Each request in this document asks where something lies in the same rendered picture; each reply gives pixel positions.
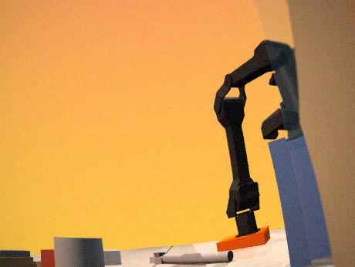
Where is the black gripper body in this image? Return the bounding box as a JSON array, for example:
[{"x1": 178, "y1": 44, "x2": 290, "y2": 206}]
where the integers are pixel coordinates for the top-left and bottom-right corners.
[{"x1": 261, "y1": 108, "x2": 284, "y2": 140}]

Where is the grey cylinder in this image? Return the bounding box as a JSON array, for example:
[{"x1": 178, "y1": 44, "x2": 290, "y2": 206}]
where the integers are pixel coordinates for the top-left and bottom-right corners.
[{"x1": 53, "y1": 237, "x2": 105, "y2": 267}]

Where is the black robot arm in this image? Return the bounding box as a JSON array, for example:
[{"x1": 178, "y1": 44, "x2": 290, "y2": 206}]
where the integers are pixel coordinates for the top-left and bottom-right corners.
[{"x1": 214, "y1": 40, "x2": 272, "y2": 238}]

